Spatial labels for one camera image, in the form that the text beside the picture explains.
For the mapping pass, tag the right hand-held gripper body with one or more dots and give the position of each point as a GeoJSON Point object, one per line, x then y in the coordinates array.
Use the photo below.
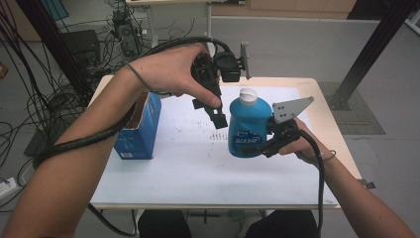
{"type": "Point", "coordinates": [285, 132]}

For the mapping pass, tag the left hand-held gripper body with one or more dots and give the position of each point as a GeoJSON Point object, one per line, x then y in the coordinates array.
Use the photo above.
{"type": "Point", "coordinates": [206, 74]}

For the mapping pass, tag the blue bottle with white cap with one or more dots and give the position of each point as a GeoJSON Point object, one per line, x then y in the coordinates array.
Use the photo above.
{"type": "Point", "coordinates": [247, 125]}

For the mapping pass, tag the blue carton box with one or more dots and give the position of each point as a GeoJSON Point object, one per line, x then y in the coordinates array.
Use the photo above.
{"type": "Point", "coordinates": [142, 139]}

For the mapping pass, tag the person's right hand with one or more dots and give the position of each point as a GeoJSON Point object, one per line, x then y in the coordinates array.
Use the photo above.
{"type": "Point", "coordinates": [303, 150]}

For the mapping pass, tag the person's left hand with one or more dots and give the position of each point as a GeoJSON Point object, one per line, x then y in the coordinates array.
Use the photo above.
{"type": "Point", "coordinates": [165, 72]}

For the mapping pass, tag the white desk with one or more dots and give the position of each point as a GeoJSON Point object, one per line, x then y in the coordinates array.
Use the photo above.
{"type": "Point", "coordinates": [209, 20]}

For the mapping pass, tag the grey floor mat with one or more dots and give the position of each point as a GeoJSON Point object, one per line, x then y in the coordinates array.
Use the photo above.
{"type": "Point", "coordinates": [360, 122]}

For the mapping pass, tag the person's right leg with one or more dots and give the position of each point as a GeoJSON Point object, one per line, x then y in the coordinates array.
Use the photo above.
{"type": "Point", "coordinates": [280, 226]}

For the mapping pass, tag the person's leg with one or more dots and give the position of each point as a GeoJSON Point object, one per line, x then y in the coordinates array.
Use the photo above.
{"type": "Point", "coordinates": [163, 226]}
{"type": "Point", "coordinates": [280, 226]}

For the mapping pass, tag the black table clamp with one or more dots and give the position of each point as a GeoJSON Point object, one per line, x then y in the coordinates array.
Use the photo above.
{"type": "Point", "coordinates": [368, 184]}

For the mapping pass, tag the wooden cabinet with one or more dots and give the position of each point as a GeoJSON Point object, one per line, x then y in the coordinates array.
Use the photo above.
{"type": "Point", "coordinates": [297, 6]}

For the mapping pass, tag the person's left leg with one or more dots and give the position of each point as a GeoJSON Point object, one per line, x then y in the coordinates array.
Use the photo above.
{"type": "Point", "coordinates": [163, 226]}

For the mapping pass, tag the black equipment case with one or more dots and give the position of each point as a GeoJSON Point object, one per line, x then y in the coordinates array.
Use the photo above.
{"type": "Point", "coordinates": [82, 46]}

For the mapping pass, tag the black flat board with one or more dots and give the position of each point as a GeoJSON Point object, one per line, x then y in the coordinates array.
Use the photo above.
{"type": "Point", "coordinates": [38, 145]}

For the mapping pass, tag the white power strip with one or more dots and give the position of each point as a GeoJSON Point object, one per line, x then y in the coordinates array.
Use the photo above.
{"type": "Point", "coordinates": [6, 188]}

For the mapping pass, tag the black metal stand post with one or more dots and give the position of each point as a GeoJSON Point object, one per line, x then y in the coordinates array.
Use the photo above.
{"type": "Point", "coordinates": [373, 49]}
{"type": "Point", "coordinates": [49, 36]}

